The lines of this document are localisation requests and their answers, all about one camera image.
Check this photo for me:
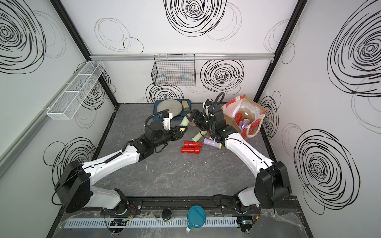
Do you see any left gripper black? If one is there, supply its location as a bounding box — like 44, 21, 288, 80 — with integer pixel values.
152, 126, 188, 150

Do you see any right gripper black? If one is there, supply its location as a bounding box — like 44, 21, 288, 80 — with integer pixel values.
184, 110, 215, 133

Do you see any light green flashlight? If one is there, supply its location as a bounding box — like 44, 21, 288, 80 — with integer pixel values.
180, 116, 190, 127
192, 131, 208, 142

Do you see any red flashlight top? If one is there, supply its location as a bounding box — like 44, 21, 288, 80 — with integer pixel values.
184, 141, 203, 148

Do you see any red flashlight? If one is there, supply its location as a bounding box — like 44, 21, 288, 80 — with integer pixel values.
184, 141, 203, 148
234, 113, 243, 125
181, 147, 200, 154

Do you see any brown jute tote bag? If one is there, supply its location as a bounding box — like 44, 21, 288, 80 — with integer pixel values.
222, 95, 268, 139

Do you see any red flashlight bottom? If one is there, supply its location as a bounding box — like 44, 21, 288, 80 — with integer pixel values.
234, 113, 243, 125

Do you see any purple flashlight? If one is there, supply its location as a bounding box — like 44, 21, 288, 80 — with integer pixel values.
203, 138, 222, 149
239, 119, 251, 130

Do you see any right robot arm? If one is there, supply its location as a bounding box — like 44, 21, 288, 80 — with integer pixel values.
186, 105, 292, 209

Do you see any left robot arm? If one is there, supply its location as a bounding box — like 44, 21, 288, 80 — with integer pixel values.
55, 122, 188, 213

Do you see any grey round plate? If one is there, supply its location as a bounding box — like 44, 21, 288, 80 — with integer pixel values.
157, 99, 183, 117

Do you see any black round knob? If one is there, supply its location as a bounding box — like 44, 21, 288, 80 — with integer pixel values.
161, 208, 172, 221

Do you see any teal round lid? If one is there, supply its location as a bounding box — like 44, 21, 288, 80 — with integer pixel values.
186, 205, 206, 234

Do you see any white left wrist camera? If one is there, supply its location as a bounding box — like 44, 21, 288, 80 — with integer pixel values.
162, 112, 173, 131

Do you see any black wire wall basket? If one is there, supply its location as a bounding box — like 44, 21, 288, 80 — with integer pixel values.
151, 54, 196, 86

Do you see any white slotted cable duct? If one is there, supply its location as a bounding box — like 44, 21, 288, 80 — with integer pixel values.
63, 217, 238, 229

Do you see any white wire wall shelf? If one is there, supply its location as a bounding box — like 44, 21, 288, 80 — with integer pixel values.
47, 61, 105, 121

